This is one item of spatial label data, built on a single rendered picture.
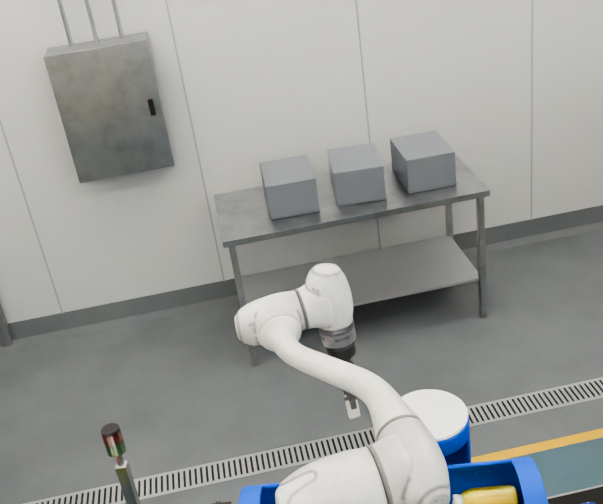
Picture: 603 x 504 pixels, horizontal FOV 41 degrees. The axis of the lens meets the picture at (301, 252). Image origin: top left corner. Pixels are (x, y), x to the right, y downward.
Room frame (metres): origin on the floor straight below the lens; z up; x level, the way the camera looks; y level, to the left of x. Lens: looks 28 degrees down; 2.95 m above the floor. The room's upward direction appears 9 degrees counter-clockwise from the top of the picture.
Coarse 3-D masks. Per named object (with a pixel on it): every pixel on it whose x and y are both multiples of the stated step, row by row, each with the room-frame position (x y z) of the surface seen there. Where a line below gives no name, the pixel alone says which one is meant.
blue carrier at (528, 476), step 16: (464, 464) 1.77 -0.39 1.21; (480, 464) 1.76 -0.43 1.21; (496, 464) 1.80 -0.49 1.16; (512, 464) 1.80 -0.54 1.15; (528, 464) 1.71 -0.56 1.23; (464, 480) 1.82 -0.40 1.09; (480, 480) 1.82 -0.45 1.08; (496, 480) 1.82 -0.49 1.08; (512, 480) 1.81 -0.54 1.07; (528, 480) 1.65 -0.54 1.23; (240, 496) 1.75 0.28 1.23; (256, 496) 1.74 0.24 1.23; (272, 496) 1.86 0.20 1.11; (528, 496) 1.61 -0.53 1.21; (544, 496) 1.60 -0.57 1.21
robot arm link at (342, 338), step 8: (344, 328) 1.62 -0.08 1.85; (352, 328) 1.64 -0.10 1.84; (320, 336) 1.65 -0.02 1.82; (328, 336) 1.62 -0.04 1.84; (336, 336) 1.62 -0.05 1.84; (344, 336) 1.62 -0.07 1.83; (352, 336) 1.63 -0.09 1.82; (328, 344) 1.63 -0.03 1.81; (336, 344) 1.62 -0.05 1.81; (344, 344) 1.62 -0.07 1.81
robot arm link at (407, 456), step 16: (384, 432) 1.18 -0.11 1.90; (400, 432) 1.16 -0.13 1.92; (416, 432) 1.15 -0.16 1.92; (368, 448) 1.13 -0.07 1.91; (384, 448) 1.12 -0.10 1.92; (400, 448) 1.11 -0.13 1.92; (416, 448) 1.11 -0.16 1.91; (432, 448) 1.11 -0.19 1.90; (384, 464) 1.08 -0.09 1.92; (400, 464) 1.08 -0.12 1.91; (416, 464) 1.08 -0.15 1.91; (432, 464) 1.07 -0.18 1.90; (384, 480) 1.06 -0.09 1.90; (400, 480) 1.06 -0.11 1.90; (416, 480) 1.05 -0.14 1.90; (432, 480) 1.04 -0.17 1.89; (448, 480) 1.06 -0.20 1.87; (400, 496) 1.04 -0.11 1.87; (416, 496) 1.03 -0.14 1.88; (432, 496) 1.02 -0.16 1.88; (448, 496) 1.03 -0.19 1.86
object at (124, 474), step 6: (126, 462) 2.13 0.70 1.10; (120, 468) 2.10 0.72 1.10; (126, 468) 2.11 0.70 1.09; (120, 474) 2.10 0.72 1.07; (126, 474) 2.10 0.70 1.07; (120, 480) 2.10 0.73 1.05; (126, 480) 2.10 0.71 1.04; (132, 480) 2.13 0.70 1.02; (126, 486) 2.10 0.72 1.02; (132, 486) 2.11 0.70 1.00; (126, 492) 2.10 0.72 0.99; (132, 492) 2.10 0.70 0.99; (126, 498) 2.10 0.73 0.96; (132, 498) 2.10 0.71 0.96; (138, 498) 2.13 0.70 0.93
